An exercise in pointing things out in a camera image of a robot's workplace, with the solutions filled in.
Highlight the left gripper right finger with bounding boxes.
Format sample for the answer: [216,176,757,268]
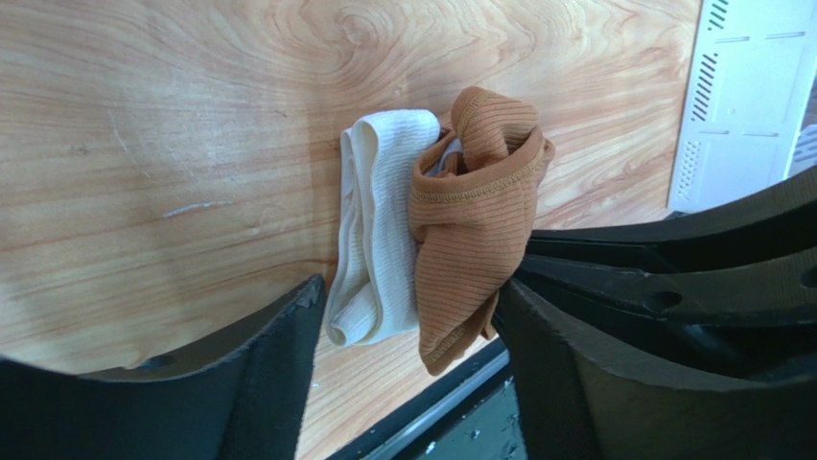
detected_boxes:
[495,281,816,459]

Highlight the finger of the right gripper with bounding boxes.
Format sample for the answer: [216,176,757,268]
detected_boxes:
[516,248,816,377]
[526,169,816,273]

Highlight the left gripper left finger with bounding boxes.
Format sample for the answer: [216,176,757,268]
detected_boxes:
[1,275,326,459]

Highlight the brown underwear white waistband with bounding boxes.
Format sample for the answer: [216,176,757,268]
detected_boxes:
[324,86,554,375]

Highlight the white mesh file rack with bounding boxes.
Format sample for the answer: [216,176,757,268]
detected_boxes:
[667,0,816,213]

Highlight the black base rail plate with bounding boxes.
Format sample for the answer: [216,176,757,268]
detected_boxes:
[331,338,527,460]

